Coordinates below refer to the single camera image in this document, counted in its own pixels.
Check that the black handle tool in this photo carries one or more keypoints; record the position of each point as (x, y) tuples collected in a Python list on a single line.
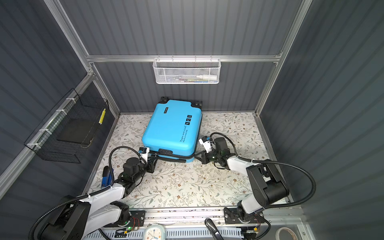
[(213, 229)]

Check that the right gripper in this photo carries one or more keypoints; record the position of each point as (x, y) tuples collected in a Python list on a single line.
[(203, 159)]

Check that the blue hardshell suitcase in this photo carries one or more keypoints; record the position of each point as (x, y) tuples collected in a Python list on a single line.
[(173, 130)]

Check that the blue flat object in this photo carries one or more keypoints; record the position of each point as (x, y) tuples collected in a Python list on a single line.
[(106, 177)]

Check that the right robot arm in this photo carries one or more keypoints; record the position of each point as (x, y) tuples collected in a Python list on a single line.
[(267, 184)]

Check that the white wire mesh basket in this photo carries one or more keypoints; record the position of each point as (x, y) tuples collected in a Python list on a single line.
[(184, 73)]

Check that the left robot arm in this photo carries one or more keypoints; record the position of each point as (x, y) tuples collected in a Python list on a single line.
[(75, 218)]

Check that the small white clock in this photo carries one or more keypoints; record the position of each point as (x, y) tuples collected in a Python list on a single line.
[(155, 232)]

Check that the yellow marker in basket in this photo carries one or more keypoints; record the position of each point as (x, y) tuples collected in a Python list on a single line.
[(102, 116)]

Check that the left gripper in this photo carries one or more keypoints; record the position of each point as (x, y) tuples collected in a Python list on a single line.
[(151, 165)]

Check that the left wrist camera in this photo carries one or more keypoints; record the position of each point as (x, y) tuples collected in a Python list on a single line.
[(144, 153)]

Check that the black wire wall basket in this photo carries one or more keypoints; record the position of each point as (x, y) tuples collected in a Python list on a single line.
[(70, 131)]

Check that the white tape roll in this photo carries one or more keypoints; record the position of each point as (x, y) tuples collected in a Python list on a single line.
[(285, 233)]

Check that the white bottle in basket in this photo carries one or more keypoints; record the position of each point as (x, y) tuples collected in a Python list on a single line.
[(207, 77)]

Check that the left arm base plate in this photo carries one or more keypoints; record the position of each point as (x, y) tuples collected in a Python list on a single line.
[(130, 219)]

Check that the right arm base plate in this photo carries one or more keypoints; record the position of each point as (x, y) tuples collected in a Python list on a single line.
[(233, 216)]

